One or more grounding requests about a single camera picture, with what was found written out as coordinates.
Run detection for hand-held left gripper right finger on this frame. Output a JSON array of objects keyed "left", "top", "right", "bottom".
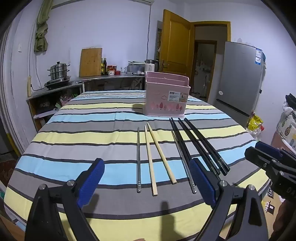
[{"left": 190, "top": 158, "right": 270, "bottom": 241}]

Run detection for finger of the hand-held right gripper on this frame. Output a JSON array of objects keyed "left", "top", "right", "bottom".
[
  {"left": 245, "top": 148, "right": 282, "bottom": 173},
  {"left": 255, "top": 141, "right": 282, "bottom": 160}
]

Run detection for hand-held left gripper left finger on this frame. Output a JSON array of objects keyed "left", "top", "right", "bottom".
[{"left": 24, "top": 158, "right": 105, "bottom": 241}]

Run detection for steel chopstick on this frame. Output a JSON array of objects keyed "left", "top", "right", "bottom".
[
  {"left": 171, "top": 131, "right": 197, "bottom": 194},
  {"left": 136, "top": 127, "right": 142, "bottom": 193}
]

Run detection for wooden chopstick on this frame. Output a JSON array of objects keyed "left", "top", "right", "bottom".
[
  {"left": 147, "top": 123, "right": 177, "bottom": 184},
  {"left": 144, "top": 125, "right": 159, "bottom": 197}
]

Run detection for pink plastic utensil basket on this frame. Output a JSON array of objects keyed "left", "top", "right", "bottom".
[{"left": 143, "top": 71, "right": 191, "bottom": 117}]

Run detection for person's right forearm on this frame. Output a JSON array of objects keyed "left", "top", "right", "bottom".
[{"left": 270, "top": 199, "right": 296, "bottom": 241}]

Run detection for pineapple print bag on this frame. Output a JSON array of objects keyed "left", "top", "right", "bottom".
[{"left": 276, "top": 111, "right": 296, "bottom": 149}]

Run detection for yellow snack bag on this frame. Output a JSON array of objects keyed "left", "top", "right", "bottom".
[{"left": 246, "top": 112, "right": 264, "bottom": 132}]

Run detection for striped tablecloth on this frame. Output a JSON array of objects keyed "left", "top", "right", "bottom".
[{"left": 3, "top": 89, "right": 272, "bottom": 241}]

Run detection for grey refrigerator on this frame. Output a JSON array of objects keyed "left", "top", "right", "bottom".
[{"left": 207, "top": 41, "right": 265, "bottom": 129}]

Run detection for small pink storage basket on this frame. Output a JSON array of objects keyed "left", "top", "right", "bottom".
[{"left": 60, "top": 96, "right": 73, "bottom": 107}]

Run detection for low metal-topped stand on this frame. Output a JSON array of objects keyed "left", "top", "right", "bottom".
[{"left": 26, "top": 82, "right": 84, "bottom": 132}]

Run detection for black cooktop stove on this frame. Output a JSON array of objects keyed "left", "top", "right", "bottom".
[{"left": 44, "top": 77, "right": 72, "bottom": 90}]

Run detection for steel kitchen rack table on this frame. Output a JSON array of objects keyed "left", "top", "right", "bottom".
[{"left": 75, "top": 74, "right": 148, "bottom": 93}]

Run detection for steel steamer pot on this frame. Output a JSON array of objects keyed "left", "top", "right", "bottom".
[{"left": 47, "top": 61, "right": 70, "bottom": 81}]

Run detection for wooden cutting board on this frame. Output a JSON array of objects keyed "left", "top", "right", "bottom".
[{"left": 79, "top": 48, "right": 103, "bottom": 77}]

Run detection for clear plastic storage box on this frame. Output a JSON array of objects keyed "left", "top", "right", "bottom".
[{"left": 128, "top": 61, "right": 146, "bottom": 75}]

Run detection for white electric kettle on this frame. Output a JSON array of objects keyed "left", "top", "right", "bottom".
[{"left": 145, "top": 60, "right": 159, "bottom": 73}]

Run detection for yellow wooden door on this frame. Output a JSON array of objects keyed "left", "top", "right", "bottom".
[{"left": 159, "top": 9, "right": 196, "bottom": 80}]

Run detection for green knotted curtain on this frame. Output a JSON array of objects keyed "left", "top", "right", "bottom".
[{"left": 34, "top": 0, "right": 54, "bottom": 52}]

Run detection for yellow door frame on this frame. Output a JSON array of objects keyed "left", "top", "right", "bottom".
[{"left": 191, "top": 21, "right": 232, "bottom": 99}]

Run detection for black wall cable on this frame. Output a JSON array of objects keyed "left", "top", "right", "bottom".
[{"left": 146, "top": 3, "right": 152, "bottom": 61}]

